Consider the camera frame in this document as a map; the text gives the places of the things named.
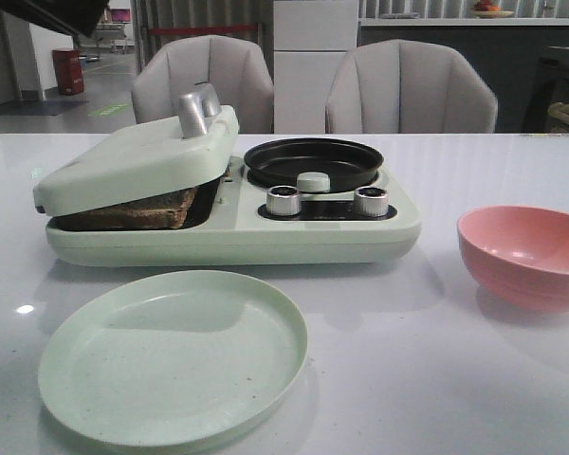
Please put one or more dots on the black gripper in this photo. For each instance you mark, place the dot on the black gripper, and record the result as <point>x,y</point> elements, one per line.
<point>64,16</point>

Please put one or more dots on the mint green sandwich maker lid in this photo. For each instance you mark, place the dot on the mint green sandwich maker lid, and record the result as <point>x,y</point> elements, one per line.
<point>137,162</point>

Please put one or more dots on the white bread slice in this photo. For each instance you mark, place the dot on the white bread slice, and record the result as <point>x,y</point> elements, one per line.
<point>165,211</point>

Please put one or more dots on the pink plastic bowl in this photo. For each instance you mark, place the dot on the pink plastic bowl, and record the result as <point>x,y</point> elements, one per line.
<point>520,254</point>

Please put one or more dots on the mint green breakfast maker base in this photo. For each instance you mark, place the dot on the mint green breakfast maker base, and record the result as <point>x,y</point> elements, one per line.
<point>236,233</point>

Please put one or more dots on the red bin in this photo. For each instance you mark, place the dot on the red bin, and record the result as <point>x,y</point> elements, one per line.
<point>68,71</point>

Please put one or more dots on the left grey upholstered chair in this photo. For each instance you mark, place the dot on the left grey upholstered chair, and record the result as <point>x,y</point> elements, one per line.
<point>236,69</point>

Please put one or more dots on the grey upholstered chair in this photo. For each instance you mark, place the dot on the grey upholstered chair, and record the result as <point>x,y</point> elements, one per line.
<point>408,87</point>
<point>236,69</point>

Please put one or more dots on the white cabinet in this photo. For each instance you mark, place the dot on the white cabinet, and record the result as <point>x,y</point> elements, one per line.
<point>309,39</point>

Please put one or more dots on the left silver control knob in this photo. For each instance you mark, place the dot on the left silver control knob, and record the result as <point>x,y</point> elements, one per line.
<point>283,201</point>

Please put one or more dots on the silver control knob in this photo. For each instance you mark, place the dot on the silver control knob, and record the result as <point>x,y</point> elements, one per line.
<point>283,201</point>
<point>370,201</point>

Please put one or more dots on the black round frying pan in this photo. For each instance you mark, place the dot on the black round frying pan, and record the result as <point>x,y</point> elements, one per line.
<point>348,164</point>

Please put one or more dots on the right grey upholstered chair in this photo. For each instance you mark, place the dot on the right grey upholstered chair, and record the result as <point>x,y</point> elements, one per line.
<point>408,87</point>

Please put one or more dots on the right silver control knob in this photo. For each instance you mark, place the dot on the right silver control knob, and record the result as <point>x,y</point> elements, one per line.
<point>370,201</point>

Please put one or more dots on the mint green round plate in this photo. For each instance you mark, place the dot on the mint green round plate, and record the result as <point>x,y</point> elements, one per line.
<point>184,360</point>

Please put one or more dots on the fruit plate on counter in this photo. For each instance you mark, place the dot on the fruit plate on counter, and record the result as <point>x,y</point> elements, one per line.
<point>486,9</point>

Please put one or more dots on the grey counter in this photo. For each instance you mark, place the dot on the grey counter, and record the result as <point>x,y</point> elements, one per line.
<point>524,61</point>

